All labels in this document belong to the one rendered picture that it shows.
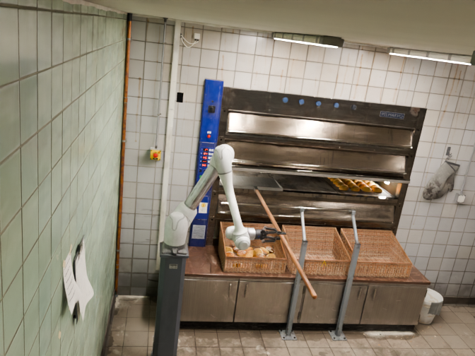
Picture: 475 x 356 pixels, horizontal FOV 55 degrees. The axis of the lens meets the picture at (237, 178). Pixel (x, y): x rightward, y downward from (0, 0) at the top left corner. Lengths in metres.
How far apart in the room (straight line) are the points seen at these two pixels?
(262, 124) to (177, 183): 0.94
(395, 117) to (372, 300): 1.71
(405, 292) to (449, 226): 0.98
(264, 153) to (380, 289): 1.65
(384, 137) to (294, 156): 0.89
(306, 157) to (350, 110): 0.59
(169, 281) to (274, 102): 1.82
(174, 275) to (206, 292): 0.72
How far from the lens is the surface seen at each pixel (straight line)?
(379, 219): 4.84
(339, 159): 4.47
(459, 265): 5.57
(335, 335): 4.60
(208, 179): 3.37
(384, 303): 4.66
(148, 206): 4.32
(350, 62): 4.32
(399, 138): 4.66
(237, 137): 4.17
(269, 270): 4.14
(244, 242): 3.13
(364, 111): 4.46
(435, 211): 5.12
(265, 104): 4.16
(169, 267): 3.41
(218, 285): 4.08
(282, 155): 4.29
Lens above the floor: 2.56
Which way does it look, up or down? 17 degrees down
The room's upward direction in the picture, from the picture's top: 7 degrees clockwise
